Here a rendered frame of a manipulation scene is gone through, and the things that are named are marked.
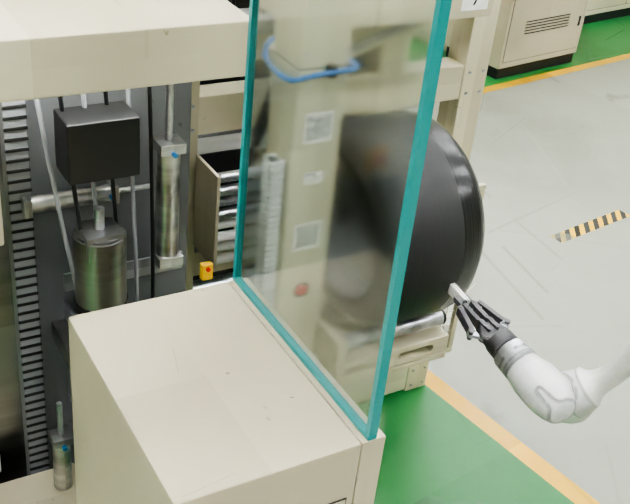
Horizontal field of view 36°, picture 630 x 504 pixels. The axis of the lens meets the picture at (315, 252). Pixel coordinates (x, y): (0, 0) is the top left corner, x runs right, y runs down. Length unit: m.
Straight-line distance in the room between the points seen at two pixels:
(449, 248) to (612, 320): 2.31
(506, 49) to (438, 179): 4.80
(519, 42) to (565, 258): 2.58
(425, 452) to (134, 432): 2.06
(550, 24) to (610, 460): 4.27
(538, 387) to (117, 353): 0.94
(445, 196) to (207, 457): 1.01
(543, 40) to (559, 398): 5.41
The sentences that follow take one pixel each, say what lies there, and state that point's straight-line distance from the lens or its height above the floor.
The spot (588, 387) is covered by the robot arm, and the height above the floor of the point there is 1.04.
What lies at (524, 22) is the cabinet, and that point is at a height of 0.41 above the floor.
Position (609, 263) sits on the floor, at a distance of 5.05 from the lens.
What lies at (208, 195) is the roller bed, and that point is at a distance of 2.72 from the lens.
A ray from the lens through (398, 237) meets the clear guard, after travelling 1.47.
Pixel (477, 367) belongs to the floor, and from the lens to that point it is 4.07.
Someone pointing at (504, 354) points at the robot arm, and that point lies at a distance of 2.28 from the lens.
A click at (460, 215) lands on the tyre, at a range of 2.38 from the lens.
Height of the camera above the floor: 2.40
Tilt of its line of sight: 31 degrees down
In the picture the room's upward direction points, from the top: 6 degrees clockwise
